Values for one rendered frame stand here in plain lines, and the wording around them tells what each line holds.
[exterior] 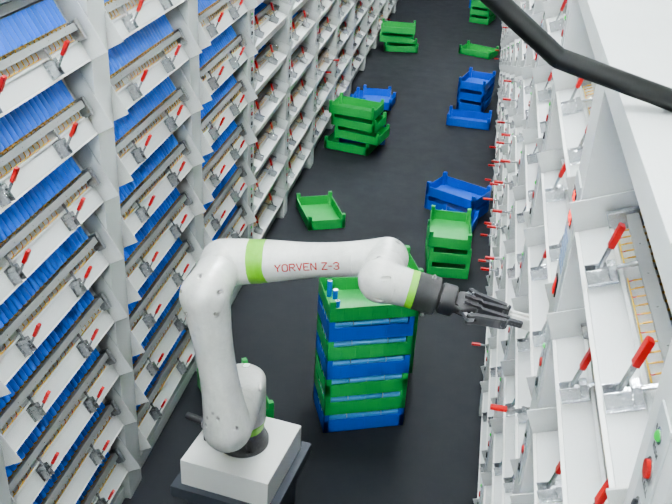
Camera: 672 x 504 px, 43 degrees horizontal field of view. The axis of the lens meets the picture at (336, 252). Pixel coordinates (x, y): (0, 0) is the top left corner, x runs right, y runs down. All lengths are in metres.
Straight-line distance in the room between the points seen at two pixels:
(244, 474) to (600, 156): 1.51
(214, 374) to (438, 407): 1.36
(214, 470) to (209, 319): 0.57
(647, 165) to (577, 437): 0.46
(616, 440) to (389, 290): 1.12
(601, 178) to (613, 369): 0.37
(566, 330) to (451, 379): 2.08
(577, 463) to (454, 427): 2.07
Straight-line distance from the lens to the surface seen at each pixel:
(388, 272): 1.98
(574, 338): 1.43
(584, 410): 1.28
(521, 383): 1.99
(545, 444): 1.53
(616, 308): 1.14
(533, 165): 2.60
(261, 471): 2.47
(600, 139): 1.29
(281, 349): 3.56
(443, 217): 4.33
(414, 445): 3.15
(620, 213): 1.31
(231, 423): 2.25
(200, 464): 2.50
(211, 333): 2.10
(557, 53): 1.05
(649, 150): 0.96
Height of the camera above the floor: 2.07
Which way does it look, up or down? 29 degrees down
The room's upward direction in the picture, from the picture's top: 3 degrees clockwise
